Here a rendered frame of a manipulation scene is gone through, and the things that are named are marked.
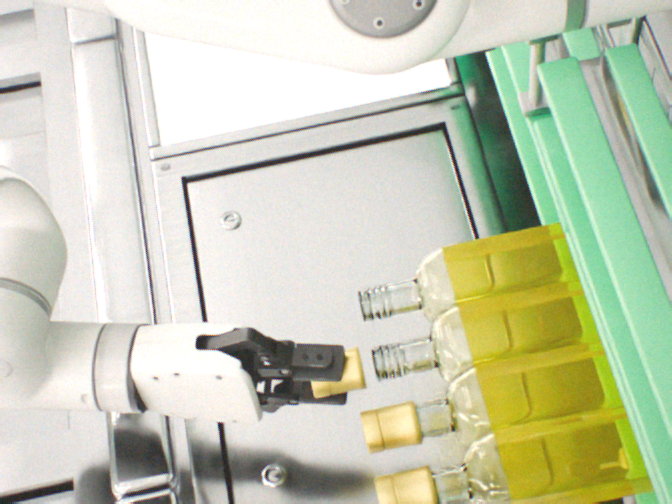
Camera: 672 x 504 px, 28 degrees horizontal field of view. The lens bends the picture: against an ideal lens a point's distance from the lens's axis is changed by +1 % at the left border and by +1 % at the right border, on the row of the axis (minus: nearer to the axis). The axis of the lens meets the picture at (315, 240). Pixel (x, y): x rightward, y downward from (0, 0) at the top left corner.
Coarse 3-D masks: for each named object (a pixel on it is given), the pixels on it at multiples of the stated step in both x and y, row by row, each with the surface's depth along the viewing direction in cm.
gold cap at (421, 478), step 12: (420, 468) 103; (384, 480) 102; (396, 480) 102; (408, 480) 102; (420, 480) 102; (432, 480) 101; (384, 492) 101; (396, 492) 101; (408, 492) 101; (420, 492) 101; (432, 492) 101
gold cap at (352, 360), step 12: (348, 360) 108; (360, 360) 108; (348, 372) 108; (360, 372) 108; (312, 384) 108; (324, 384) 108; (336, 384) 108; (348, 384) 108; (360, 384) 108; (324, 396) 109
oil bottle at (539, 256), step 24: (480, 240) 111; (504, 240) 111; (528, 240) 111; (552, 240) 111; (432, 264) 111; (456, 264) 110; (480, 264) 110; (504, 264) 110; (528, 264) 110; (552, 264) 109; (432, 288) 110; (456, 288) 109; (480, 288) 109; (504, 288) 109; (528, 288) 109; (432, 312) 111
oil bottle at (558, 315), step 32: (544, 288) 108; (576, 288) 108; (448, 320) 108; (480, 320) 107; (512, 320) 107; (544, 320) 107; (576, 320) 106; (448, 352) 106; (480, 352) 106; (512, 352) 106
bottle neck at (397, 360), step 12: (372, 348) 109; (384, 348) 109; (396, 348) 108; (408, 348) 108; (420, 348) 108; (372, 360) 110; (384, 360) 108; (396, 360) 108; (408, 360) 108; (420, 360) 108; (432, 360) 108; (384, 372) 108; (396, 372) 108; (408, 372) 108; (420, 372) 109
